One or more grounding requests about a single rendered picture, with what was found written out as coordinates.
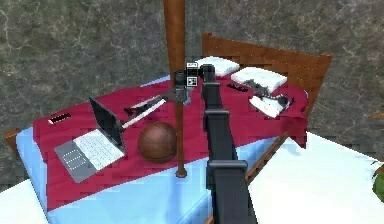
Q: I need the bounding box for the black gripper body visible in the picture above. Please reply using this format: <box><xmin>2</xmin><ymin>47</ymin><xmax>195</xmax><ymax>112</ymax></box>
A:
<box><xmin>162</xmin><ymin>70</ymin><xmax>193</xmax><ymax>107</ymax></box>

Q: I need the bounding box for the brown basketball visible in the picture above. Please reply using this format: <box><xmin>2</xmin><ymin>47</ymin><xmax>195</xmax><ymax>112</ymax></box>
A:
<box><xmin>137</xmin><ymin>121</ymin><xmax>178</xmax><ymax>164</ymax></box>

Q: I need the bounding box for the black remote control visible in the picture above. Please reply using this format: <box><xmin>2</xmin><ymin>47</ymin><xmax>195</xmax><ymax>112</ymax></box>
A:
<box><xmin>226</xmin><ymin>82</ymin><xmax>250</xmax><ymax>93</ymax></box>

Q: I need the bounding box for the red blanket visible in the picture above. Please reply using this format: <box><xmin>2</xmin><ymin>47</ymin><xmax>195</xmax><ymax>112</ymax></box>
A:
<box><xmin>32</xmin><ymin>75</ymin><xmax>309</xmax><ymax>212</ymax></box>

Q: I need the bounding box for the grey black drill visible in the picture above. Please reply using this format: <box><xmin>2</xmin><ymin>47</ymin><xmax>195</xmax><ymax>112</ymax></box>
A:
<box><xmin>243</xmin><ymin>78</ymin><xmax>296</xmax><ymax>108</ymax></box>

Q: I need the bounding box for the brown wooden baseball bat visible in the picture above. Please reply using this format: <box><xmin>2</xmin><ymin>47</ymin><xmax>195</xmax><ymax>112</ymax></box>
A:
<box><xmin>162</xmin><ymin>0</ymin><xmax>188</xmax><ymax>179</ymax></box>

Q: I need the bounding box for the green house plant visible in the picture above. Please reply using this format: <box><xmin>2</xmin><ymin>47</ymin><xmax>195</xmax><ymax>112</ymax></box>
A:
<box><xmin>368</xmin><ymin>103</ymin><xmax>384</xmax><ymax>204</ymax></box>

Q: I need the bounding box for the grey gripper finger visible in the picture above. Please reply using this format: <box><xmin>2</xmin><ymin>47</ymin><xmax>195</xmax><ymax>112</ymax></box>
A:
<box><xmin>120</xmin><ymin>98</ymin><xmax>167</xmax><ymax>130</ymax></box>
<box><xmin>123</xmin><ymin>95</ymin><xmax>164</xmax><ymax>117</ymax></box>

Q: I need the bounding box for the grey open laptop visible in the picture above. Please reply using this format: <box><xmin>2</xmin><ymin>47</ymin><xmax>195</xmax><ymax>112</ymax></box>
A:
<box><xmin>53</xmin><ymin>96</ymin><xmax>127</xmax><ymax>184</ymax></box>

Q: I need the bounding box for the white pillow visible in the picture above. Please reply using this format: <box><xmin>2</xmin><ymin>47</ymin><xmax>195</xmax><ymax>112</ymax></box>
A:
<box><xmin>230</xmin><ymin>66</ymin><xmax>288</xmax><ymax>94</ymax></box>
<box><xmin>194</xmin><ymin>56</ymin><xmax>241</xmax><ymax>78</ymax></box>

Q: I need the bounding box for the wooden bed with blue mattress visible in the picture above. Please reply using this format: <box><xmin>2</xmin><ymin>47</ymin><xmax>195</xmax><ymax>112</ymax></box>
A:
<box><xmin>3</xmin><ymin>32</ymin><xmax>334</xmax><ymax>224</ymax></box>

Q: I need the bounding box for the black phone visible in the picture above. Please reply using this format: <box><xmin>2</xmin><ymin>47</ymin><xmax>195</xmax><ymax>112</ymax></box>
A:
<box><xmin>47</xmin><ymin>112</ymin><xmax>72</xmax><ymax>126</ymax></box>

